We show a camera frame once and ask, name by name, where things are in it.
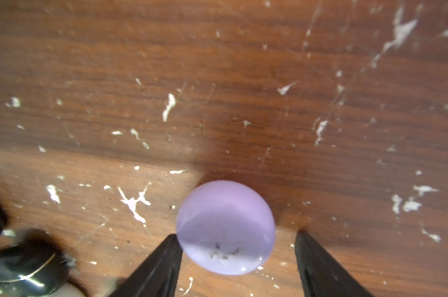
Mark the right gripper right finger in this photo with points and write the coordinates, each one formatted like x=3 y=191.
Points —
x=320 y=274

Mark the white round earphone case right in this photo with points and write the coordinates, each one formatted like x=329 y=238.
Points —
x=68 y=290

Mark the black earphone case lower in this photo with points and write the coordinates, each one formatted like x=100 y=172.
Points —
x=32 y=269

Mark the purple earphone case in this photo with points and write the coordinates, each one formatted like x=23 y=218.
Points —
x=226 y=228

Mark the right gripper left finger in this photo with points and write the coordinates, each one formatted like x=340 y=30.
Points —
x=158 y=275

